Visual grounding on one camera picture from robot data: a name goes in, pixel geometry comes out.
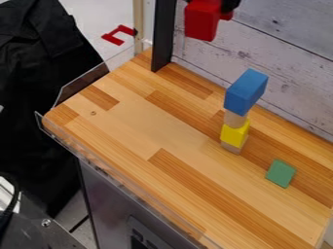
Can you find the green block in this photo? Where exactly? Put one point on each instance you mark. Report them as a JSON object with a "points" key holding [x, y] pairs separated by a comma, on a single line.
{"points": [[280, 173]]}

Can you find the black cloth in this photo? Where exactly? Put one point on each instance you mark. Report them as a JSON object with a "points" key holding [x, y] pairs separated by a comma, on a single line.
{"points": [[34, 81]]}

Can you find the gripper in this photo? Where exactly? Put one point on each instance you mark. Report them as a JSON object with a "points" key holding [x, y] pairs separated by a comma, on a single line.
{"points": [[230, 5]]}

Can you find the black metal base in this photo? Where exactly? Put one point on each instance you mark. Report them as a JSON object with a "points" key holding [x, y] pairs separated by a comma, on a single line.
{"points": [[30, 230]]}

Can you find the yellow block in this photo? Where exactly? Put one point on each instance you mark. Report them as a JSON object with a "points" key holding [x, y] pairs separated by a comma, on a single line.
{"points": [[234, 133]]}

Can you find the red clamp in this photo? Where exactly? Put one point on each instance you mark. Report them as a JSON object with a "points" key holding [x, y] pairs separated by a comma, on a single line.
{"points": [[116, 35]]}

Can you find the black post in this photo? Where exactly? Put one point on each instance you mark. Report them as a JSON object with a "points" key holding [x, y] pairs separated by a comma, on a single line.
{"points": [[163, 35]]}

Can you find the wooden post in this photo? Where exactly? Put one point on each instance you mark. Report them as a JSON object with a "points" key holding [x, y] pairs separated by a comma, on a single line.
{"points": [[138, 26]]}

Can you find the round wooden block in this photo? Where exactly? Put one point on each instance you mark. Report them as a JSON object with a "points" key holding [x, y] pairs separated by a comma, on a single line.
{"points": [[235, 119]]}

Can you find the blue block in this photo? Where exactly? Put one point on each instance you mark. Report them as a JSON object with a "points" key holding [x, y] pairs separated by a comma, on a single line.
{"points": [[244, 92]]}

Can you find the square wooden block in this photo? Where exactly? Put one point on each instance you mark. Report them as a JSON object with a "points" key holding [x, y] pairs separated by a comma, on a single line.
{"points": [[234, 148]]}

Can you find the red arch block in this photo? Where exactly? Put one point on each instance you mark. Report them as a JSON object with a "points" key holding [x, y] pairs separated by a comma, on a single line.
{"points": [[201, 20]]}

